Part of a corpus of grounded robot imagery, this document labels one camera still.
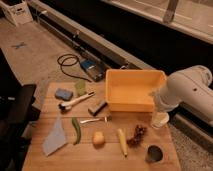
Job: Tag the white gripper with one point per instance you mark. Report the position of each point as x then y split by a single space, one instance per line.
159 119

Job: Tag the black whiteboard eraser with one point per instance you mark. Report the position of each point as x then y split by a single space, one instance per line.
95 109

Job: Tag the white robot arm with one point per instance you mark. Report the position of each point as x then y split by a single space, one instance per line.
189 86

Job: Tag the dark grape bunch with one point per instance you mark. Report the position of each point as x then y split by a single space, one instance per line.
137 137

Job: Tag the dark metal cup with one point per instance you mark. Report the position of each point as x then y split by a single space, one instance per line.
154 154

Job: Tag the yellow corn cob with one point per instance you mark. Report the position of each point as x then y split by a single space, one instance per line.
122 140

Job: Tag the yellow plastic bin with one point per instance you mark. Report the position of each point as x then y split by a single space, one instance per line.
130 90

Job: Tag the blue power box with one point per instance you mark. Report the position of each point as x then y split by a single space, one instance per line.
92 69

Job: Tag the green chili pepper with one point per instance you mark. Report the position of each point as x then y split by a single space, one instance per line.
77 128

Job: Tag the blue sponge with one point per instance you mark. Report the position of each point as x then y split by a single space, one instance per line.
63 94

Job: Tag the blue cloth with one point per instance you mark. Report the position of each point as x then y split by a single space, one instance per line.
55 139

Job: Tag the black chair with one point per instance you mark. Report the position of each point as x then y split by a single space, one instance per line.
16 111

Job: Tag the white cardboard box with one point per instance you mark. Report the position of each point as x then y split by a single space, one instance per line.
17 14

